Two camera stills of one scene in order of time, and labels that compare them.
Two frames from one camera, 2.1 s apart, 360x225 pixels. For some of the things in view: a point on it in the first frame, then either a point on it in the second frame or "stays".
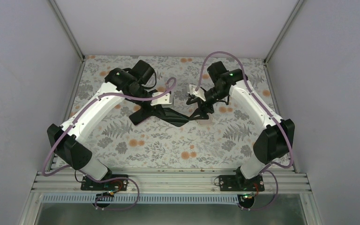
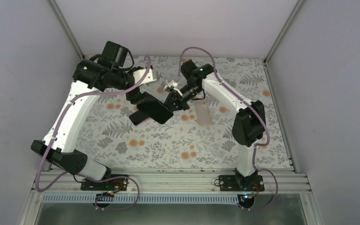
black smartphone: (139, 116) stays
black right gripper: (200, 110) → (181, 104)
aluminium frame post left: (68, 30) stays
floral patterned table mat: (225, 138) stays
